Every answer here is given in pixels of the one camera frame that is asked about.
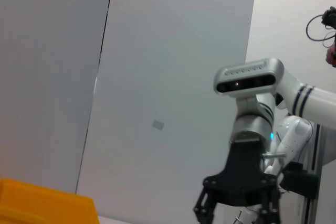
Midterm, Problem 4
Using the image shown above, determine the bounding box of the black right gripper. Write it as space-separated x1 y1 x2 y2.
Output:
193 139 282 224

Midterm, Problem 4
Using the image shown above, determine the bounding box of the background person forearm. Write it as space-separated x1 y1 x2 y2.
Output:
325 43 336 69

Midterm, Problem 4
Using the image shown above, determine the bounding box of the white background robot device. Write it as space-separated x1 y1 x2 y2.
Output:
233 202 263 224

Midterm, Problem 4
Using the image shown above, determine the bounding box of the black rectangular box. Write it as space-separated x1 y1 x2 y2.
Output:
279 161 320 198

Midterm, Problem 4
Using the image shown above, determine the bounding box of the white robot torso column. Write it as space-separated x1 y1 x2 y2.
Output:
299 123 336 224

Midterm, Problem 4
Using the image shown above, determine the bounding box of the yellow plastic bin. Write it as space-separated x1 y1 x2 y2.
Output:
0 178 99 224

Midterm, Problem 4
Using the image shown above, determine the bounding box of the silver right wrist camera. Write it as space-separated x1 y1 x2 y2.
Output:
214 57 285 116

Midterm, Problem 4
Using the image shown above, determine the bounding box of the black background cable bundle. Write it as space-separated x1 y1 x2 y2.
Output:
306 6 336 49

